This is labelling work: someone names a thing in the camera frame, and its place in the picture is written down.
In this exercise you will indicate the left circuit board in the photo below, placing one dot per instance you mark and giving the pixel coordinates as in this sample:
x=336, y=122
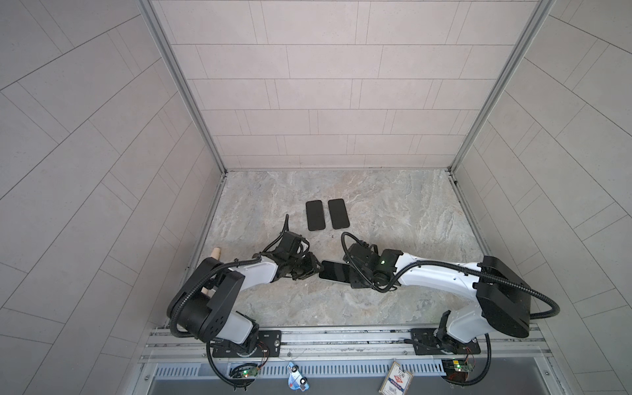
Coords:
x=246, y=371

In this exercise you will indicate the red white card tag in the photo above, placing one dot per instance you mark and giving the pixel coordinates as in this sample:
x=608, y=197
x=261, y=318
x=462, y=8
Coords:
x=397, y=381

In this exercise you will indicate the right circuit board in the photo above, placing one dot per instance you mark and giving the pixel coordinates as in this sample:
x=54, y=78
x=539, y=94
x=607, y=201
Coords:
x=457, y=370

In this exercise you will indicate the black phone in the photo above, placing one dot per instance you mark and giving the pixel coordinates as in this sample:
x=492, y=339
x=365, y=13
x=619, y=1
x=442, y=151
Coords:
x=338, y=272

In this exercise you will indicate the circuit board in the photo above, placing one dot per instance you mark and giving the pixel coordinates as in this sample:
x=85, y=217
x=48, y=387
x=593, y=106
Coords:
x=246, y=371
x=457, y=370

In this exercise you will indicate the aluminium left corner post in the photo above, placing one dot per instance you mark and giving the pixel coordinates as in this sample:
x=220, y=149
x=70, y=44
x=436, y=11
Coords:
x=148, y=11

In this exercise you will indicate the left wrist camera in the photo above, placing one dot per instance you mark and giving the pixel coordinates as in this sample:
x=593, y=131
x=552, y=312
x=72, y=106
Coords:
x=292, y=244

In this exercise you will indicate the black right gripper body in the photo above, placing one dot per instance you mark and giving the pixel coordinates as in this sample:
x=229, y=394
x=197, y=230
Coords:
x=355, y=283

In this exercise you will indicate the blue white sticker tag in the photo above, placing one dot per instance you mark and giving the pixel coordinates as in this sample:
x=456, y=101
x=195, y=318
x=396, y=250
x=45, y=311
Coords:
x=296, y=381

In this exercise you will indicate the wooden roller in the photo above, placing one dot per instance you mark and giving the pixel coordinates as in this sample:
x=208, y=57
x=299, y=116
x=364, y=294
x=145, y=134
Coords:
x=216, y=253

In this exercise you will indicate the aluminium corner post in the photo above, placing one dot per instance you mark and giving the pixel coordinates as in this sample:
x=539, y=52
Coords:
x=148, y=11
x=533, y=26

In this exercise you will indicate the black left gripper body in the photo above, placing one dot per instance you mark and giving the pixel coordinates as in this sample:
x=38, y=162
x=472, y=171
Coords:
x=299, y=267

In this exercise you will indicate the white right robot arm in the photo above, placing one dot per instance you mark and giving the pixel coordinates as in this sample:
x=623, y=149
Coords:
x=492, y=306

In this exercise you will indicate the purple-edged phone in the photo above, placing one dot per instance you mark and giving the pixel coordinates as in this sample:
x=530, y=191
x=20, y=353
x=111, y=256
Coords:
x=315, y=215
x=338, y=214

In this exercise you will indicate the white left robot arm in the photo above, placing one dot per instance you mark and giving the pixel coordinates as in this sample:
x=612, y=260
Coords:
x=203, y=308

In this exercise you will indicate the aluminium right corner post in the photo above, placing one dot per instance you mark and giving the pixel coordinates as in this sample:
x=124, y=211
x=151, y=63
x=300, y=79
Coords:
x=533, y=26

